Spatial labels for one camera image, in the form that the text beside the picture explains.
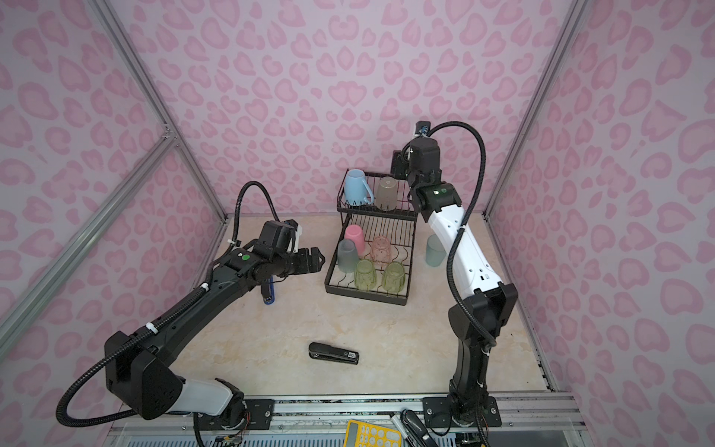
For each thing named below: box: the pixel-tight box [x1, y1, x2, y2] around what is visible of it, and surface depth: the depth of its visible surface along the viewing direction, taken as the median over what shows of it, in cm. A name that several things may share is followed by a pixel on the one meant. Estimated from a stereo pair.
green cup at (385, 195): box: [374, 176, 398, 212], surface depth 93 cm
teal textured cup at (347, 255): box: [337, 238, 359, 273], surface depth 99 cm
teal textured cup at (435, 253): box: [425, 233, 448, 268], surface depth 100 cm
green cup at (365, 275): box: [353, 257, 378, 292], surface depth 94 cm
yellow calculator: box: [343, 419, 404, 447], surface depth 70 cm
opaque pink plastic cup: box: [344, 224, 366, 257], surface depth 100 cm
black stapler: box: [308, 341, 361, 366], surface depth 82 cm
